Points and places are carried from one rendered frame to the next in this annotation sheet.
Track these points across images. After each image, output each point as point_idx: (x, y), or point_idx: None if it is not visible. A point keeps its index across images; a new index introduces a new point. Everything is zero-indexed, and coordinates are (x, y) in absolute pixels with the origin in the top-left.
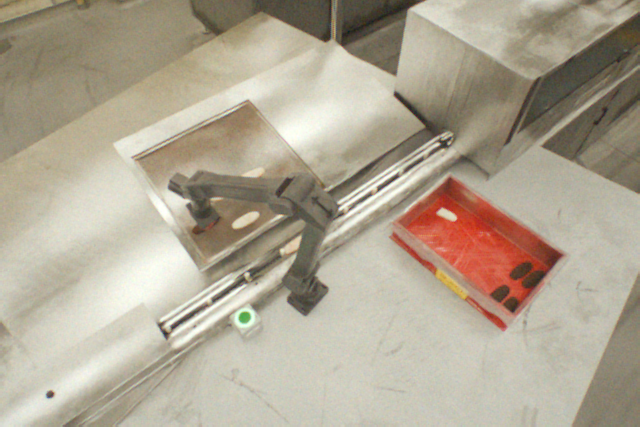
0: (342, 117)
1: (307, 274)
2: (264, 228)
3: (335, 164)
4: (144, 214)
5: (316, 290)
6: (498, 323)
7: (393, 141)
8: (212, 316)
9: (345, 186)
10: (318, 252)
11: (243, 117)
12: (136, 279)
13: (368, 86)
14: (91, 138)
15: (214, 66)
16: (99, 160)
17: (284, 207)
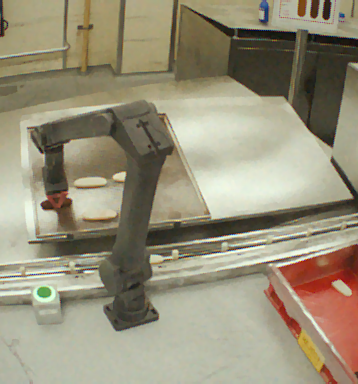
0: (264, 159)
1: (125, 263)
2: (114, 229)
3: (234, 198)
4: (14, 188)
5: (137, 301)
6: None
7: (312, 199)
8: (18, 283)
9: (239, 231)
10: (141, 226)
11: None
12: None
13: (305, 143)
14: (13, 124)
15: (155, 99)
16: (8, 140)
17: (103, 120)
